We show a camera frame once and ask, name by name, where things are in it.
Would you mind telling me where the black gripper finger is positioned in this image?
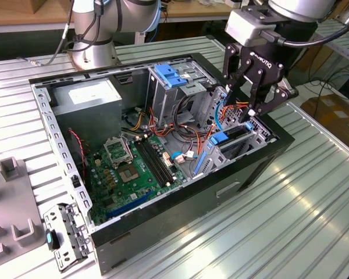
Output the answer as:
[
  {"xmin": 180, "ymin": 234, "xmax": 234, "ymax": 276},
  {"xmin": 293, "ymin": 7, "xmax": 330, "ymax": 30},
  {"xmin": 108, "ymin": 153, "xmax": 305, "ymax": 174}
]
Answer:
[
  {"xmin": 240, "ymin": 68, "xmax": 293, "ymax": 124},
  {"xmin": 222, "ymin": 42, "xmax": 251, "ymax": 106}
]

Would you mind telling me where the orange power wire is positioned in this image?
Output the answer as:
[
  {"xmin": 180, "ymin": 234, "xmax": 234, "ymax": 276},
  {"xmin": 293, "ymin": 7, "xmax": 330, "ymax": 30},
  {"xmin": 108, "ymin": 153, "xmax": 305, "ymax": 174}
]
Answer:
[{"xmin": 220, "ymin": 100, "xmax": 251, "ymax": 120}]

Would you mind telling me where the blue data wire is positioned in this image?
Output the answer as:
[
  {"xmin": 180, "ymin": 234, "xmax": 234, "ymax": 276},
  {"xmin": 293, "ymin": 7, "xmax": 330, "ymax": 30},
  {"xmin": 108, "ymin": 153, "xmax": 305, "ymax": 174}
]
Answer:
[{"xmin": 213, "ymin": 95, "xmax": 230, "ymax": 132}]

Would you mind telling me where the hard disk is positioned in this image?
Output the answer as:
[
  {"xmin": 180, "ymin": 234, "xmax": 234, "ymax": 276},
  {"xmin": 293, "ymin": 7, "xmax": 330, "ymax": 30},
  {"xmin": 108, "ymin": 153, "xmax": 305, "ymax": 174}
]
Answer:
[{"xmin": 191, "ymin": 121, "xmax": 254, "ymax": 177}]

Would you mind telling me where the metal disk bay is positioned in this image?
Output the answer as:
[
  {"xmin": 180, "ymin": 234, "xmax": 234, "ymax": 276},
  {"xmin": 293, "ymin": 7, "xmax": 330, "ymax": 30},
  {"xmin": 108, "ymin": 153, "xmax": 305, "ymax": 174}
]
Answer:
[{"xmin": 188, "ymin": 121, "xmax": 277, "ymax": 180}]

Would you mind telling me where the metal drive cage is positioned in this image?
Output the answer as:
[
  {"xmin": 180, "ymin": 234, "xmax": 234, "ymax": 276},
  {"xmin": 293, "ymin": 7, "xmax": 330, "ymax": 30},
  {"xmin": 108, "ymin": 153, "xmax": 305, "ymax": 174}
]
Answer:
[{"xmin": 147, "ymin": 59, "xmax": 216, "ymax": 126}]

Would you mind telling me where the large labelled cardboard box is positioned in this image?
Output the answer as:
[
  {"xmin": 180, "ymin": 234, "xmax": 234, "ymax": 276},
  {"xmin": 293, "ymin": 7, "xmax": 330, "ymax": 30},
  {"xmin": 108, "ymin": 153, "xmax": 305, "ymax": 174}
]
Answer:
[{"xmin": 301, "ymin": 94, "xmax": 349, "ymax": 146}]

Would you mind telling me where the black RAM slot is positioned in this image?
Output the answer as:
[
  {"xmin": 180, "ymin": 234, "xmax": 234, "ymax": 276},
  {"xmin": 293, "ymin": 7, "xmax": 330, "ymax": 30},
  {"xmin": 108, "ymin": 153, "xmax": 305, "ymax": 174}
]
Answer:
[
  {"xmin": 141, "ymin": 136, "xmax": 177, "ymax": 183},
  {"xmin": 134, "ymin": 138, "xmax": 170, "ymax": 188}
]

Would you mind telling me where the green motherboard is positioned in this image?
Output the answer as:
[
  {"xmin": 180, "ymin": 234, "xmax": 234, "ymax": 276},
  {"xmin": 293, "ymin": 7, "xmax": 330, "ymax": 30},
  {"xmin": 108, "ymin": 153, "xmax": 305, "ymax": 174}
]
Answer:
[{"xmin": 84, "ymin": 135, "xmax": 190, "ymax": 226}]

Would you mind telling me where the metal socket cover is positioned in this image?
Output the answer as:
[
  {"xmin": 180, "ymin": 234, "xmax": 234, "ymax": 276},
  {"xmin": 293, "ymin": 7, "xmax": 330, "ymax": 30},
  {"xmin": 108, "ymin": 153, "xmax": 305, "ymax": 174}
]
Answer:
[{"xmin": 103, "ymin": 136, "xmax": 134, "ymax": 169}]

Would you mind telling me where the CPU socket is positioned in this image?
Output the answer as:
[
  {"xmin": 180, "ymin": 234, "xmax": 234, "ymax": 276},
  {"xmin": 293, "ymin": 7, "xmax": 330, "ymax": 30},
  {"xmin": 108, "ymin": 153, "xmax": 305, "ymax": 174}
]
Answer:
[{"xmin": 117, "ymin": 164, "xmax": 140, "ymax": 184}]

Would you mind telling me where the black open PC case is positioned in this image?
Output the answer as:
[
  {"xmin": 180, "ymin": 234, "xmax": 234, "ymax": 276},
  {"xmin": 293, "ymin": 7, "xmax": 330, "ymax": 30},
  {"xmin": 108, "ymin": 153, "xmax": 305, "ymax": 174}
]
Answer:
[{"xmin": 28, "ymin": 52, "xmax": 296, "ymax": 276}]

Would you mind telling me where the grey power supply unit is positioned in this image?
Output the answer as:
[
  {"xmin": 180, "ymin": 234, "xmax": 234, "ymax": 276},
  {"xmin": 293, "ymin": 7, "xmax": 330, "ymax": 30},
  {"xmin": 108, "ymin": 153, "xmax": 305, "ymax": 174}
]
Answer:
[{"xmin": 51, "ymin": 77, "xmax": 123, "ymax": 146}]

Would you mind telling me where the blue expansion slot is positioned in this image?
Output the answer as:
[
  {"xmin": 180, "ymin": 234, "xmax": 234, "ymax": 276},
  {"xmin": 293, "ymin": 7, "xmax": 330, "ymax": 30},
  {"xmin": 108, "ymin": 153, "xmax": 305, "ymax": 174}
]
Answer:
[{"xmin": 106, "ymin": 190, "xmax": 154, "ymax": 219}]

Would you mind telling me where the small brown box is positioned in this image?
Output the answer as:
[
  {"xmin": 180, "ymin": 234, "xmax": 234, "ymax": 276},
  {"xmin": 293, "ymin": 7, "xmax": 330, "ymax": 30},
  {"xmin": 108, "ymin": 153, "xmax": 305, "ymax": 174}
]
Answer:
[{"xmin": 31, "ymin": 0, "xmax": 73, "ymax": 14}]

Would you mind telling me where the wooden desk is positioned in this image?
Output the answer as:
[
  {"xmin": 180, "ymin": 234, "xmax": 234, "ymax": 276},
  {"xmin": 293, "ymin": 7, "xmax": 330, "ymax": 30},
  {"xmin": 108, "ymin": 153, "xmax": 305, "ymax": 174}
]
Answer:
[{"xmin": 0, "ymin": 0, "xmax": 236, "ymax": 34}]

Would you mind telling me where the black clip with blue button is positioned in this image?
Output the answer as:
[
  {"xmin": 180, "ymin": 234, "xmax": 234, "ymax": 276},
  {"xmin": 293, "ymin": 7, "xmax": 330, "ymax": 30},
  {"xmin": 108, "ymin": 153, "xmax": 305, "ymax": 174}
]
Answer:
[{"xmin": 45, "ymin": 228, "xmax": 61, "ymax": 251}]

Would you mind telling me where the grey parts rack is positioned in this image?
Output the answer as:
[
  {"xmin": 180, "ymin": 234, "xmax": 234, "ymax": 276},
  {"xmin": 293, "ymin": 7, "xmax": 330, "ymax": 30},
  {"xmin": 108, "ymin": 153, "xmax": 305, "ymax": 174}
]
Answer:
[{"xmin": 0, "ymin": 156, "xmax": 52, "ymax": 264}]

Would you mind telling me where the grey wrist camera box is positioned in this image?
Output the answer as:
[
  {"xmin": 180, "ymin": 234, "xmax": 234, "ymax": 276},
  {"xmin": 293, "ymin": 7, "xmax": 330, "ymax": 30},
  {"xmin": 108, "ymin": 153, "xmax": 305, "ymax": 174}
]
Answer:
[{"xmin": 224, "ymin": 5, "xmax": 283, "ymax": 47}]

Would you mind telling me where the thick black camera cable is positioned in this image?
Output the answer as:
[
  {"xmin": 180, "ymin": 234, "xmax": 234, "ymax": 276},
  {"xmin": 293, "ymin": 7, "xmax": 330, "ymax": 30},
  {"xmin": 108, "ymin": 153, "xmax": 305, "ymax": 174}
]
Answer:
[{"xmin": 260, "ymin": 11, "xmax": 349, "ymax": 49}]

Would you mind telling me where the orange red wire bundle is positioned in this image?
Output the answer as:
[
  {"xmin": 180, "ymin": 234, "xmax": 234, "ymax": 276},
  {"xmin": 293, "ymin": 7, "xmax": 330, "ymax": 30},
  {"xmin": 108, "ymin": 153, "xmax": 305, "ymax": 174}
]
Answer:
[{"xmin": 147, "ymin": 112, "xmax": 219, "ymax": 156}]

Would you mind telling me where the blue plastic drive bracket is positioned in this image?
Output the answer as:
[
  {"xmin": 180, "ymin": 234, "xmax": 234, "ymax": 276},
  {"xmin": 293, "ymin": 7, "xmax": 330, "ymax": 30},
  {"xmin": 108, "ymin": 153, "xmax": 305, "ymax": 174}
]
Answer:
[{"xmin": 154, "ymin": 64, "xmax": 188, "ymax": 90}]

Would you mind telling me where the white plug with blue wire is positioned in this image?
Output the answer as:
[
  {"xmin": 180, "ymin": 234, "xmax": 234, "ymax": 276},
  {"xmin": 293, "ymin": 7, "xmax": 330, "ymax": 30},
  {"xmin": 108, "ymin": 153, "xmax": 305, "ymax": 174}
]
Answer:
[{"xmin": 170, "ymin": 150, "xmax": 199, "ymax": 166}]

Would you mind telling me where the yellow orange wire bundle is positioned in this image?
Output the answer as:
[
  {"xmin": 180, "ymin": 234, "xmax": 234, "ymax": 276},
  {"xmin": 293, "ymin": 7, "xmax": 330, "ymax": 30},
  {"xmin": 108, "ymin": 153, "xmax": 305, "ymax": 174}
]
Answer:
[{"xmin": 129, "ymin": 107, "xmax": 145, "ymax": 131}]

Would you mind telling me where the red black twisted wire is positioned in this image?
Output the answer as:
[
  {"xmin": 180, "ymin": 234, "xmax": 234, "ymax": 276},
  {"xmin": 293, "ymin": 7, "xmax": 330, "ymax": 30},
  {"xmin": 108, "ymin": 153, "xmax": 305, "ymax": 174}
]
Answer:
[{"xmin": 68, "ymin": 129, "xmax": 87, "ymax": 177}]

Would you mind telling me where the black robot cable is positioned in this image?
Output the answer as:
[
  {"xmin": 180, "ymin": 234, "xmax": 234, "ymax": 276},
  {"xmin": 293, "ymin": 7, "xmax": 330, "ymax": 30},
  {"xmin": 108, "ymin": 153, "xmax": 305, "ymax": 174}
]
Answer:
[{"xmin": 17, "ymin": 0, "xmax": 76, "ymax": 68}]

